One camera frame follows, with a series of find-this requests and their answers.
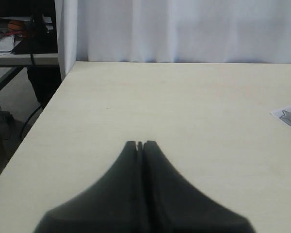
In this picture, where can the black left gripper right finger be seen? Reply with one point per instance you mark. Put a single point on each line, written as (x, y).
(176, 206)

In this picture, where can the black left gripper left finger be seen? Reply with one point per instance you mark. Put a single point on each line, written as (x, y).
(114, 204)

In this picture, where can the paper game board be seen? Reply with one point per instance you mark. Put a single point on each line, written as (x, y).
(283, 114)

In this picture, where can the grey side table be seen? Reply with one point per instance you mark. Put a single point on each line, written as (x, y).
(16, 62)

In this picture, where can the black box on table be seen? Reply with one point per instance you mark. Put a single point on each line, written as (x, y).
(40, 40)

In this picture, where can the white curtain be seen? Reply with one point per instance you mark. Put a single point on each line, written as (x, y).
(169, 31)

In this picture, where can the white papers stack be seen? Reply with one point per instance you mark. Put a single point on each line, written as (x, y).
(7, 44)

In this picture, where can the orange ball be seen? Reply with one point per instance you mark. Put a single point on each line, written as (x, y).
(16, 25)

